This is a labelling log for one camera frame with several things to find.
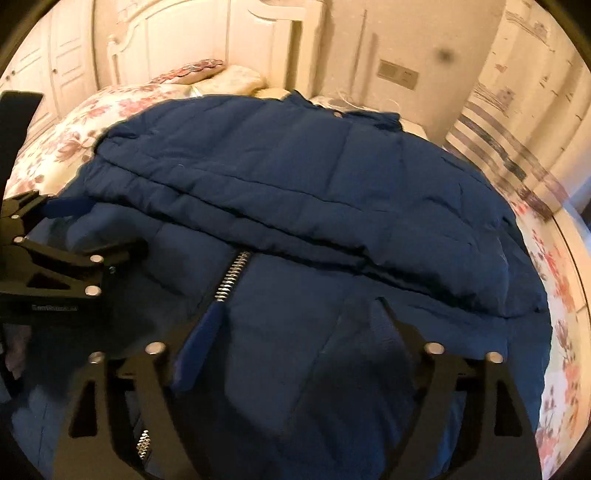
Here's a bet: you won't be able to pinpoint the navy blue puffer jacket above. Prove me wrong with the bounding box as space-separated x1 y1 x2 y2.
2 93 552 479

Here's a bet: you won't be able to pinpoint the floral pink quilt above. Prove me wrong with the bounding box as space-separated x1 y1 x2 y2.
4 84 191 198

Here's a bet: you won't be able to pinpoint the white wardrobe doors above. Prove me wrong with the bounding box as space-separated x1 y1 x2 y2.
1 0 98 142

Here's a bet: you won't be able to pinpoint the embroidered decorative pillow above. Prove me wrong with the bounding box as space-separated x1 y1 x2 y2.
150 59 226 85

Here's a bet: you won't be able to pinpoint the yellow pillow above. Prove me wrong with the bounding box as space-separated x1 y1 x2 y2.
190 65 290 100

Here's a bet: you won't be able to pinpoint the cream wooden headboard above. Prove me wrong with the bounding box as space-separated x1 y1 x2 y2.
107 0 325 97

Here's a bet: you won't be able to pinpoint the white bedside table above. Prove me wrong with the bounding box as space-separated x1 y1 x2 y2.
311 95 428 140

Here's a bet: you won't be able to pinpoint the patterned cream curtain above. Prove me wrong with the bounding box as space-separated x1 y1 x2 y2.
444 1 590 219

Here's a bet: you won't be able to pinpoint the white charging cable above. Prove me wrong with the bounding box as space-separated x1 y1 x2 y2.
334 89 401 114

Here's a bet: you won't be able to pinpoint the grey wall socket panel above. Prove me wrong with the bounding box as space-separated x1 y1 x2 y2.
377 59 419 90

